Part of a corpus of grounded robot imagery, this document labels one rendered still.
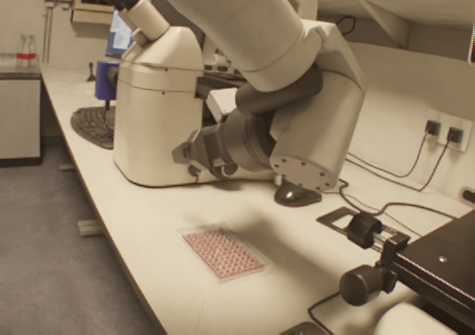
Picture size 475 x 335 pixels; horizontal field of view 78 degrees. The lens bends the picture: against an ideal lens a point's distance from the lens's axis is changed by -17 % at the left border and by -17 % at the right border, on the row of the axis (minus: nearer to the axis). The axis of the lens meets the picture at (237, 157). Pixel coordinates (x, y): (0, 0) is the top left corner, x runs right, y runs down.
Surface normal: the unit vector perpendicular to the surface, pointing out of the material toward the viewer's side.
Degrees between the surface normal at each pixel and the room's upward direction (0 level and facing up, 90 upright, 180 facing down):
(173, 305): 0
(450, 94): 90
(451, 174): 90
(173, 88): 90
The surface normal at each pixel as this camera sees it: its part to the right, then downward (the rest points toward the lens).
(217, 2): 0.11, 0.83
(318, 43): 0.70, 0.06
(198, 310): 0.15, -0.95
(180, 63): 0.56, 0.26
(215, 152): -0.83, 0.20
